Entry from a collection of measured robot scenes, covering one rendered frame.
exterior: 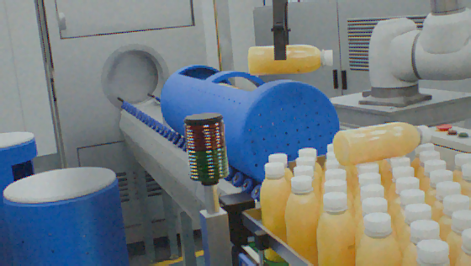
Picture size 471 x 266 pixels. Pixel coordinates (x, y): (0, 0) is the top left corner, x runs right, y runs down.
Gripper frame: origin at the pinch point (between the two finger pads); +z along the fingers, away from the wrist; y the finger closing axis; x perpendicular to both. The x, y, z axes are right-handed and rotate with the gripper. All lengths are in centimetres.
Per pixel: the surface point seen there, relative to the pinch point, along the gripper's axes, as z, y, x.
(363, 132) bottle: 16.6, -30.1, -18.5
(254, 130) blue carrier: 20.1, -3.0, 7.0
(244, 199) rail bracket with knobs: 33.4, -18.8, 7.5
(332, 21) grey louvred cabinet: -12, 231, -9
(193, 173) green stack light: 19, -58, 9
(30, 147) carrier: 33, 50, 98
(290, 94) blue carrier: 11.8, 2.3, -1.7
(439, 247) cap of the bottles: 25, -72, -26
